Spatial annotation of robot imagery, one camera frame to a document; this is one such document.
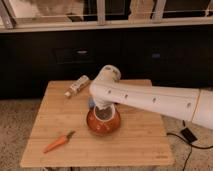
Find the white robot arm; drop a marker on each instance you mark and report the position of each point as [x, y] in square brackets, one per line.
[189, 104]

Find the orange ceramic bowl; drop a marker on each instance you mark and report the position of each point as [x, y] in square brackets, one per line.
[103, 122]

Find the small labelled bottle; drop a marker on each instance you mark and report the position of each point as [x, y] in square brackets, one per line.
[77, 86]

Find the wooden table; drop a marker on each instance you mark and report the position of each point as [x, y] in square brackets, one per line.
[141, 139]

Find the orange toy carrot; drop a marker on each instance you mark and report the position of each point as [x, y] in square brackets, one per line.
[58, 142]

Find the dark cabinet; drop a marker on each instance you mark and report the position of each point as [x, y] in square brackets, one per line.
[178, 56]

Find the black power adapter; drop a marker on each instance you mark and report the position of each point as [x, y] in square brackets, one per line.
[188, 135]

